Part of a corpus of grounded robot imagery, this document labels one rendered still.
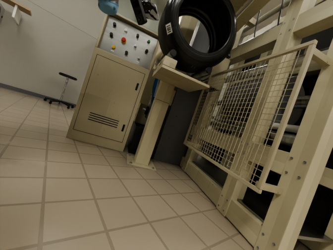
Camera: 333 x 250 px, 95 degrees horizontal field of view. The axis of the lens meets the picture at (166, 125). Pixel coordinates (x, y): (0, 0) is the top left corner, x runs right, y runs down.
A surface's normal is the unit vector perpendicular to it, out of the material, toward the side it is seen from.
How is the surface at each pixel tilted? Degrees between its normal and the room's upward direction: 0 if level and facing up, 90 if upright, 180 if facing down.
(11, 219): 0
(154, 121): 90
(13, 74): 90
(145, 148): 90
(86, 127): 90
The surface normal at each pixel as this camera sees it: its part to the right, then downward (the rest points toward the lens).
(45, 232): 0.33, -0.94
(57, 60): 0.58, 0.23
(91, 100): 0.26, 0.12
